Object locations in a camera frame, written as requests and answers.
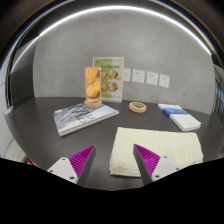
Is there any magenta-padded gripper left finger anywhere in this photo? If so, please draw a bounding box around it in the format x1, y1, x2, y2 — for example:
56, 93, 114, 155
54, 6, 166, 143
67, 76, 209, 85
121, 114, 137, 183
47, 144, 97, 187

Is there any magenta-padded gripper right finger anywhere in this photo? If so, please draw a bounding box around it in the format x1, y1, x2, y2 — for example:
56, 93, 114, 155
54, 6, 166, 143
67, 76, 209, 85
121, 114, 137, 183
132, 143, 181, 186

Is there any cream ribbed towel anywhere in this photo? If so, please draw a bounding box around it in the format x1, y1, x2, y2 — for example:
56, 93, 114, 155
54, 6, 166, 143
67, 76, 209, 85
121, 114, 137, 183
108, 126, 205, 178

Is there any white and blue book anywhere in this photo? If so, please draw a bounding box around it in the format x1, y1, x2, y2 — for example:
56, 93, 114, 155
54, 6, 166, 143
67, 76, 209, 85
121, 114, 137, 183
157, 103, 202, 133

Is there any grey striped magazine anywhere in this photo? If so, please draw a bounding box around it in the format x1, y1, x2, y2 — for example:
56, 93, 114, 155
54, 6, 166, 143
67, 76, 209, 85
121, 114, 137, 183
52, 102, 120, 138

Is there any beige tape roll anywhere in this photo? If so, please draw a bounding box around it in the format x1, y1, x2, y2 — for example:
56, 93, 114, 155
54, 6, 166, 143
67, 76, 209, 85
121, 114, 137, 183
128, 101, 147, 114

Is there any orange acrylic sign stand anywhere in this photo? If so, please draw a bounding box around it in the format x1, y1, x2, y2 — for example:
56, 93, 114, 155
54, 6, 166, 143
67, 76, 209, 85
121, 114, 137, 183
83, 66, 103, 109

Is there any black-framed glass partition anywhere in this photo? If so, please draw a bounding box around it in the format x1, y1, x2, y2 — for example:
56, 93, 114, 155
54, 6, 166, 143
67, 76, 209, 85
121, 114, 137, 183
213, 64, 224, 121

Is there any green poster sign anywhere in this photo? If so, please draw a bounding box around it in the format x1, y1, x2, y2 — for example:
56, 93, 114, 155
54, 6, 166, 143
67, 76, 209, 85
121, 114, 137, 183
92, 56, 125, 104

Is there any curved white light strip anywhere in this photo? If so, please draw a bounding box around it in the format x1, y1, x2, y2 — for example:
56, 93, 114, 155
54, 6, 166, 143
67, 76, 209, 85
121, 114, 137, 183
9, 4, 213, 73

